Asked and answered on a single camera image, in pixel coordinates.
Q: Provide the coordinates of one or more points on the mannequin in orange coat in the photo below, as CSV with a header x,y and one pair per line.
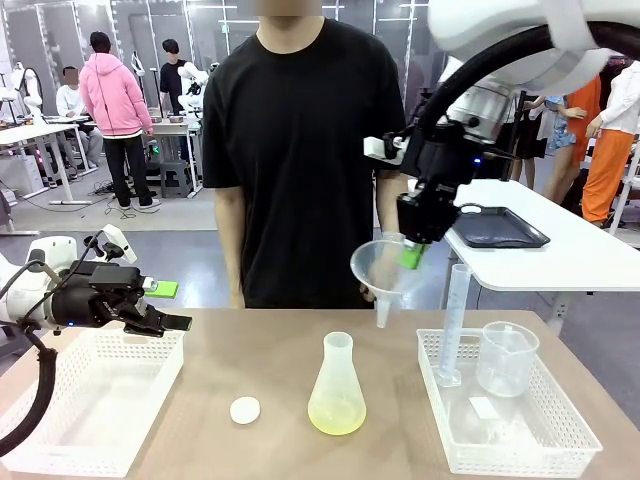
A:
x,y
587,115

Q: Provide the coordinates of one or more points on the clear plastic beaker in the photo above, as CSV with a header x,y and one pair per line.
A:
x,y
507,360

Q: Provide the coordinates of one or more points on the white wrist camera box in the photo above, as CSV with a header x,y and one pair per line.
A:
x,y
120,242
375,148

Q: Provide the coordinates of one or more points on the person's right forearm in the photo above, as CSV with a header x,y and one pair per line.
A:
x,y
229,235

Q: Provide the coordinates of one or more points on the person in black t-shirt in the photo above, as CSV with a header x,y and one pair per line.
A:
x,y
305,150

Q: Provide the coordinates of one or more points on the white background table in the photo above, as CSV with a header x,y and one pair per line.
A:
x,y
30,132
172,127

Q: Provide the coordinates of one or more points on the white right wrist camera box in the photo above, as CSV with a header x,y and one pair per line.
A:
x,y
375,148

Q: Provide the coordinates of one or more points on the mannequin in blue floral dress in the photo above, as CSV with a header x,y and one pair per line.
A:
x,y
560,130

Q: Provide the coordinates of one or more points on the white round lid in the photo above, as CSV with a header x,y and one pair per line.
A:
x,y
245,411

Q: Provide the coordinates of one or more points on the translucent conical flask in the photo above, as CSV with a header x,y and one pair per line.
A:
x,y
337,395

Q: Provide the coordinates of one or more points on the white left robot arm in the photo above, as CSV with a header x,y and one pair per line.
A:
x,y
50,247

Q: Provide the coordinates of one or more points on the person in white shirt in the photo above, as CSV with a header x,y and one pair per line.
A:
x,y
70,102

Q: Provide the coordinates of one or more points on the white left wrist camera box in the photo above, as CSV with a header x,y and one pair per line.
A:
x,y
120,242

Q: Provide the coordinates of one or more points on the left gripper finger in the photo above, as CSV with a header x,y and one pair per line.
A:
x,y
172,322
165,290

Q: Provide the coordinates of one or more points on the clear graduated cylinder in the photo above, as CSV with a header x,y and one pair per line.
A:
x,y
452,325

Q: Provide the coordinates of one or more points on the black plastic tray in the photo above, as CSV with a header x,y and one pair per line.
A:
x,y
500,227

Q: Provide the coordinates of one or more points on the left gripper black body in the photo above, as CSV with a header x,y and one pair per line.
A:
x,y
80,305

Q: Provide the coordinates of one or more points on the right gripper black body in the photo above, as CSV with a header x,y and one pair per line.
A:
x,y
430,215

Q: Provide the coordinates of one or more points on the mannequin in grey shirt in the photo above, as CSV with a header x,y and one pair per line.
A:
x,y
534,137

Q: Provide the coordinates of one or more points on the person in pink hoodie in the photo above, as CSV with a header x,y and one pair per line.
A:
x,y
112,95

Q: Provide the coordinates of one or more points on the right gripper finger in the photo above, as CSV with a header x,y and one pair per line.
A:
x,y
412,259
422,244

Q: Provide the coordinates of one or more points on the person's left hand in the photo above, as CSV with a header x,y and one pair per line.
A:
x,y
387,265

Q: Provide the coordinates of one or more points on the small white paper slip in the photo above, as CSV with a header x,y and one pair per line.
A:
x,y
482,406

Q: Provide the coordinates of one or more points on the mannequin white blouse orange trousers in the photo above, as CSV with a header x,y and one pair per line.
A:
x,y
607,170

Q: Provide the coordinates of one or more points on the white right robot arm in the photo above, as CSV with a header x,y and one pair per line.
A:
x,y
500,20

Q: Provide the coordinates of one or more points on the white perforated plastic basket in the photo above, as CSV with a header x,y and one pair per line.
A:
x,y
550,440
100,400

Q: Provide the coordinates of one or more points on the person's right hand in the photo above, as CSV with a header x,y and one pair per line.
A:
x,y
237,301

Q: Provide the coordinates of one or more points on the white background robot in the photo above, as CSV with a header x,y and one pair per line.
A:
x,y
27,90
192,82

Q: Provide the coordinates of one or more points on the grey step stool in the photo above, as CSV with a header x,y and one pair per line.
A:
x,y
175,177

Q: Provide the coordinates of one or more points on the translucent plastic funnel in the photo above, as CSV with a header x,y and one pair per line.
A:
x,y
370,270

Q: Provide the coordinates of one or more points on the white side table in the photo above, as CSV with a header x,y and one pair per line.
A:
x,y
575,265

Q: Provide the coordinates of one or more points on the background person in black shirt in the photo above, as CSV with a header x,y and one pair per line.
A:
x,y
172,75

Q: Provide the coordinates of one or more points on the person's left forearm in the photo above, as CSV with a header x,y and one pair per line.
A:
x,y
387,205

